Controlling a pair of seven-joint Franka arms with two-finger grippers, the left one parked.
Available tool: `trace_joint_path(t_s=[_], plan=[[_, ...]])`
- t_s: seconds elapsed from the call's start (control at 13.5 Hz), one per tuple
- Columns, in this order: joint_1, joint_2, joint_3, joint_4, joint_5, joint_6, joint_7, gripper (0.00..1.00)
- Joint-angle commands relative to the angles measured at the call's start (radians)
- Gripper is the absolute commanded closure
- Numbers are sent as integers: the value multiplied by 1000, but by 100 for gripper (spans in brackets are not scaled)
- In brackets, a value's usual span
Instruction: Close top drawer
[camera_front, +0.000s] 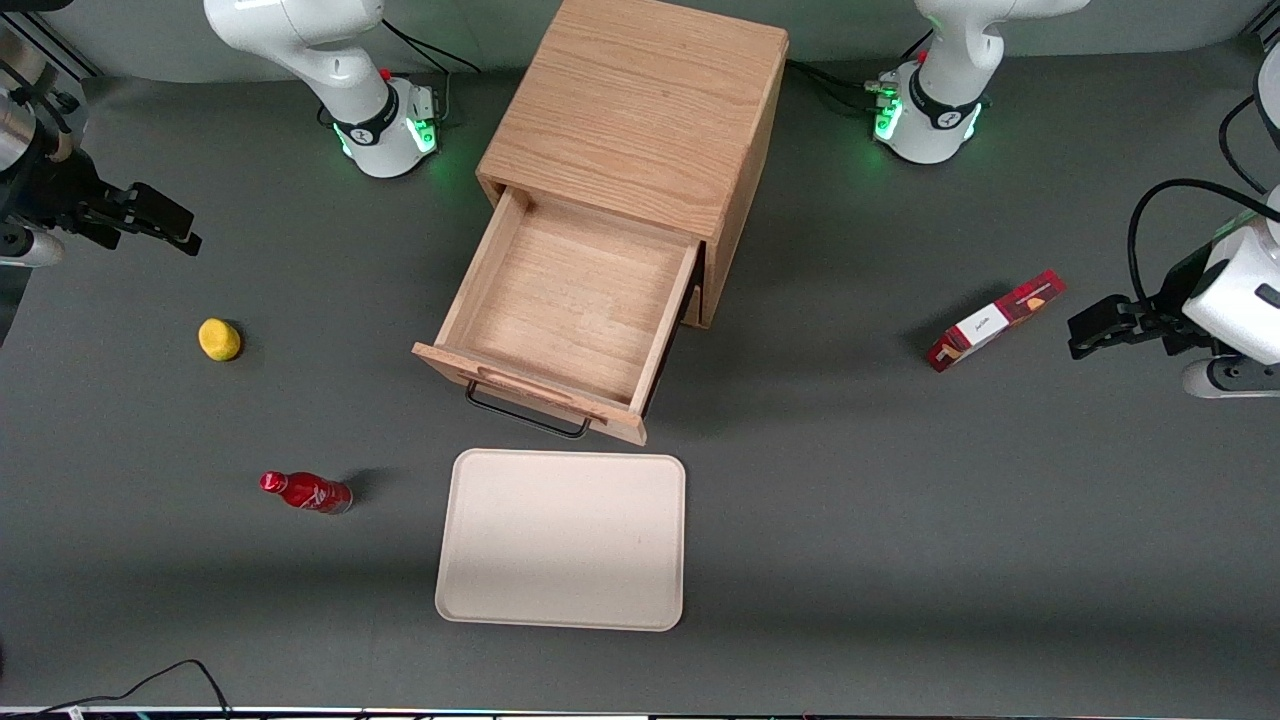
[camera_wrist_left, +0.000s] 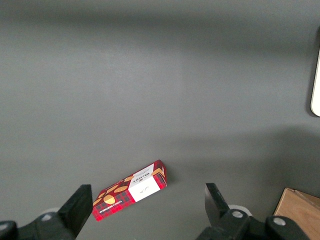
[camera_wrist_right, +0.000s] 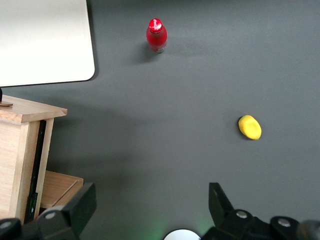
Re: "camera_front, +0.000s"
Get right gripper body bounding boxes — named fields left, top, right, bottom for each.
left=0, top=92, right=63, bottom=237

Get black metal drawer handle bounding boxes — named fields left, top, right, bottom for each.
left=464, top=378, right=593, bottom=440

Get oak wooden drawer cabinet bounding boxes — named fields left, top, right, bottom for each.
left=476, top=0, right=791, bottom=329

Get red tartan shortbread box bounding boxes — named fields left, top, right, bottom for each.
left=926, top=270, right=1067, bottom=373

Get yellow lemon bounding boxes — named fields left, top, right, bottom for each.
left=198, top=318, right=243, bottom=362

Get red soda bottle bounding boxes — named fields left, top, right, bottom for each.
left=260, top=471, right=353, bottom=515

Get beige rectangular plastic tray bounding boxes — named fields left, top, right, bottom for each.
left=435, top=448, right=687, bottom=633

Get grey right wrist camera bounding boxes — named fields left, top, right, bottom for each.
left=0, top=228, right=63, bottom=268

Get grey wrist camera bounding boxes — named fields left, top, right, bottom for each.
left=0, top=228, right=63, bottom=268
left=1183, top=358, right=1280, bottom=399

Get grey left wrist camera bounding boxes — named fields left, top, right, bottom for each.
left=1183, top=358, right=1280, bottom=399

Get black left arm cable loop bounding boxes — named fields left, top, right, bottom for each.
left=1128, top=178, right=1280, bottom=306

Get black right base cables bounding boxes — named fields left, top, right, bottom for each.
left=380, top=18, right=483, bottom=126

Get black base cables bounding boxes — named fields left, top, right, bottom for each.
left=380, top=18, right=483, bottom=126
left=785, top=30, right=936, bottom=116

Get black left base cables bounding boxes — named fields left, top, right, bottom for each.
left=785, top=30, right=936, bottom=116

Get thin black floor cable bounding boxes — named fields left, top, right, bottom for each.
left=30, top=659, right=233, bottom=720

